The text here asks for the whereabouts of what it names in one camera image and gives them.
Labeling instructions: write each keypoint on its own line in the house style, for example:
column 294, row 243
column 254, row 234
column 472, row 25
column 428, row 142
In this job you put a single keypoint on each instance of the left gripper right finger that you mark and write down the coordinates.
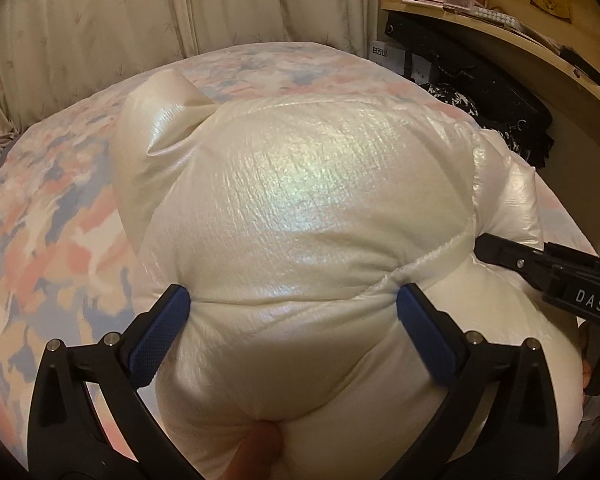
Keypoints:
column 498, row 419

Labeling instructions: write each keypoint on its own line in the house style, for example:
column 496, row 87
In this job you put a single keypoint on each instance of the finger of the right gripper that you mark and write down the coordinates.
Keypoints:
column 533, row 265

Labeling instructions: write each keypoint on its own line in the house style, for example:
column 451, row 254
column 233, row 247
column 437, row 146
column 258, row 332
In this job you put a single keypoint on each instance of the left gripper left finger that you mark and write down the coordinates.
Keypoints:
column 66, row 439

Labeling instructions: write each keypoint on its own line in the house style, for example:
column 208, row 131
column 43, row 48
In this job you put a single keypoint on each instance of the white shiny puffer jacket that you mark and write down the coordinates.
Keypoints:
column 293, row 222

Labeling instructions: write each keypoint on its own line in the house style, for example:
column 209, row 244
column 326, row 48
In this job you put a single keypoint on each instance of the person left hand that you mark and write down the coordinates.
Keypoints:
column 257, row 454

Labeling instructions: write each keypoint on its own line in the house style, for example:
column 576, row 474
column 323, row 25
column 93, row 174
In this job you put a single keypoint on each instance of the black white patterned garment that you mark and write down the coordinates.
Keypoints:
column 521, row 119

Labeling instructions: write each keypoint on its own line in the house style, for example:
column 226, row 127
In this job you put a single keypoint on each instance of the pastel cat pattern bedspread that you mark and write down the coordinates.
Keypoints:
column 66, row 266

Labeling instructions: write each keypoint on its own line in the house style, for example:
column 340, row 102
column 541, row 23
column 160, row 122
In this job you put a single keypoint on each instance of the cream patterned curtain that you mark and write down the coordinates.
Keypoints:
column 54, row 53

